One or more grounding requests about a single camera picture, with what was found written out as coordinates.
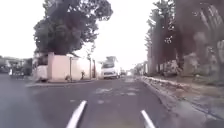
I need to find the grey asphalt road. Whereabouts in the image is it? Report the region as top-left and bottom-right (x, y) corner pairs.
(0, 73), (214, 128)

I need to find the large dark tree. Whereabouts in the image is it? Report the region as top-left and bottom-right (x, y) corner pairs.
(32, 0), (114, 56)

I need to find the pale boundary wall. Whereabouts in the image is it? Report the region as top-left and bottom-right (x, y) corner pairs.
(32, 51), (98, 83)

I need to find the kerb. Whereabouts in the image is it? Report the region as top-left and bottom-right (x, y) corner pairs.
(139, 75), (224, 122)

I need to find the white vehicle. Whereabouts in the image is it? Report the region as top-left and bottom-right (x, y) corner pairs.
(100, 56), (122, 80)

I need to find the row of trees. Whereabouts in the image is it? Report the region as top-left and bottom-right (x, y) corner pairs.
(144, 0), (224, 78)

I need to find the dirt verge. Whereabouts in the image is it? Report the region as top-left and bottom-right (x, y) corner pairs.
(146, 74), (224, 128)

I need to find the robot's own part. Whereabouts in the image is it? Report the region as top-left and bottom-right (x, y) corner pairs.
(65, 100), (88, 128)
(140, 109), (156, 128)

